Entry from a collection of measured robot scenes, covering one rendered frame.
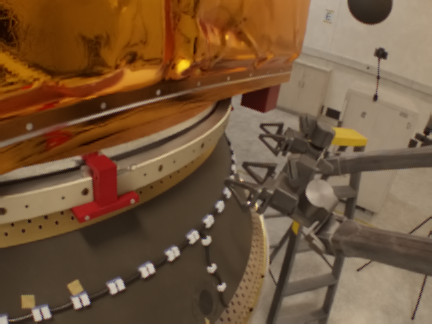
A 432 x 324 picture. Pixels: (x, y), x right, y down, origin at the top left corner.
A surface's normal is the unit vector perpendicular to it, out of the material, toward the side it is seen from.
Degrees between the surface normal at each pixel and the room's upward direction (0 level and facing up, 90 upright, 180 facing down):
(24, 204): 90
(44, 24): 88
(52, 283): 62
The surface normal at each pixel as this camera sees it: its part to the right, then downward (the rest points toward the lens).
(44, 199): 0.62, 0.44
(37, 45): 0.85, 0.34
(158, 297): 0.75, -0.06
